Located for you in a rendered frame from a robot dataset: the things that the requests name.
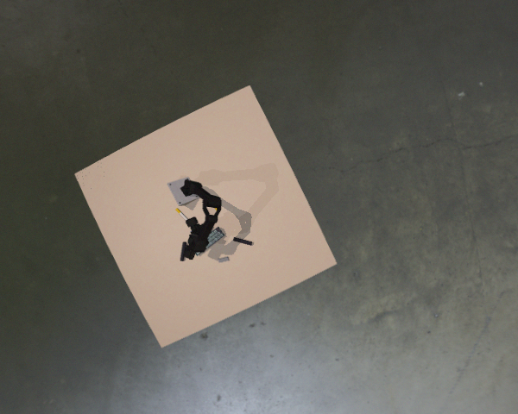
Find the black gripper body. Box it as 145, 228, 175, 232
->
186, 216, 209, 246

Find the grey letter keyboard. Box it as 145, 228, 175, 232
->
195, 227, 224, 256

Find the black cylinder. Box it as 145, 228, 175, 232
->
233, 237, 252, 246
180, 241, 186, 261

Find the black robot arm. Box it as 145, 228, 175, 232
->
180, 179, 222, 260

